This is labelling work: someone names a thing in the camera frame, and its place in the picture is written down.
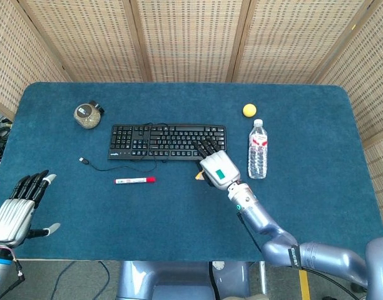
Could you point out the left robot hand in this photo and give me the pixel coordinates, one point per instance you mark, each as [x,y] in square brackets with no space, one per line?
[13,215]

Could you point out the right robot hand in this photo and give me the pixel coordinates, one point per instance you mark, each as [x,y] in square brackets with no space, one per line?
[218,167]

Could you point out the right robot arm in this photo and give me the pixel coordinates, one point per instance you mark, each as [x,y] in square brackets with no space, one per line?
[263,218]

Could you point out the clear plastic water bottle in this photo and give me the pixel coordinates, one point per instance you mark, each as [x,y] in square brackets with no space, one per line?
[258,156]

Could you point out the black computer keyboard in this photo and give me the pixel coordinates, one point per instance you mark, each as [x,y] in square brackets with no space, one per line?
[179,147]

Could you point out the yellow ball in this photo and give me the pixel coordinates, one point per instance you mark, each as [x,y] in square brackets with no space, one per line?
[249,111]

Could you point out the red whiteboard marker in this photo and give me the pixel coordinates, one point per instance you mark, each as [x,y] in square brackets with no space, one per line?
[132,180]

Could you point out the blue table cloth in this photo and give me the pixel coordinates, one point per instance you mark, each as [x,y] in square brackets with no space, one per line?
[147,218]

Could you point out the blue grey robot torso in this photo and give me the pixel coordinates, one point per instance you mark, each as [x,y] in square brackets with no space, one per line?
[166,278]

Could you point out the glass jar with black lid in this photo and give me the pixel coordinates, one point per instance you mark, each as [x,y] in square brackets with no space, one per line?
[86,117]

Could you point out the woven wooden folding screen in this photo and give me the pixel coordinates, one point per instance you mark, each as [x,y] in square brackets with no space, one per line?
[191,40]

